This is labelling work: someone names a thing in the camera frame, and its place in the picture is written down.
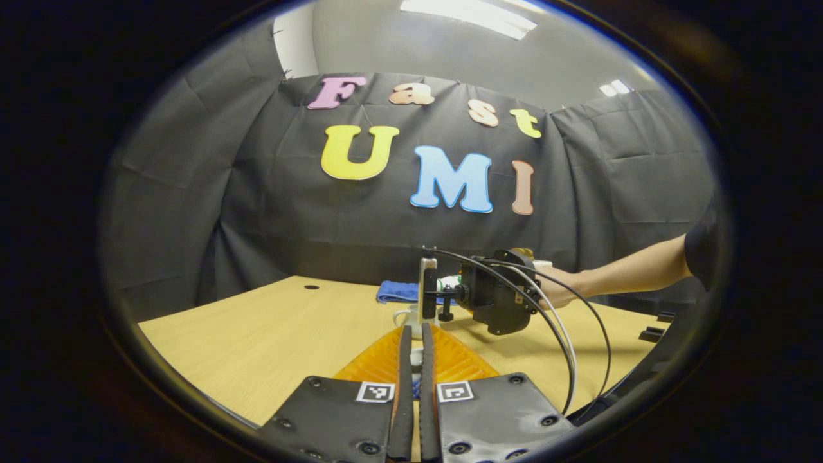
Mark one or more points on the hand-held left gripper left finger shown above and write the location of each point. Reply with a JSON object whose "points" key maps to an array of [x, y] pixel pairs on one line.
{"points": [[405, 366]]}

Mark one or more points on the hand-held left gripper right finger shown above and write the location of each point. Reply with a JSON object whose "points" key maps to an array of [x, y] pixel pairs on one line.
{"points": [[427, 366]]}

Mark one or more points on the white blue-patterned teacup lid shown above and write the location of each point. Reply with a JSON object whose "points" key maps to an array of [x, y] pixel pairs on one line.
{"points": [[416, 357]]}

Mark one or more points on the white teacup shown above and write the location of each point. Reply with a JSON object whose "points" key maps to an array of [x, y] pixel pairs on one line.
{"points": [[406, 319]]}

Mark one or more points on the white water bottle green label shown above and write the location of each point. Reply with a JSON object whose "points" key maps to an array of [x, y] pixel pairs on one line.
{"points": [[450, 281]]}

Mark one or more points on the blue towel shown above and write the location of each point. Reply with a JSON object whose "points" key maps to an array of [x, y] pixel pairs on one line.
{"points": [[395, 292]]}

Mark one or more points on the small black block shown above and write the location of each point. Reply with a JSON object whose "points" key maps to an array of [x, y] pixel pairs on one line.
{"points": [[665, 316], [651, 334]]}

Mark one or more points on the black backdrop cloth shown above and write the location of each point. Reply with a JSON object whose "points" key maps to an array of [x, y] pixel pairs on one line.
{"points": [[289, 225]]}

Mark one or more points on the person's dark shirt sleeve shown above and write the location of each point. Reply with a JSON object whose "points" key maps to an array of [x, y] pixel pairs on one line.
{"points": [[704, 251]]}

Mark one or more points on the small ceiling light panel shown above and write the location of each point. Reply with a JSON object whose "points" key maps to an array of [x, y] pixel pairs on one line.
{"points": [[615, 88]]}

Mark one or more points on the long ceiling light panel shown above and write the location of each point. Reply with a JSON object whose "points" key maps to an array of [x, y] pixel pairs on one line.
{"points": [[469, 14]]}

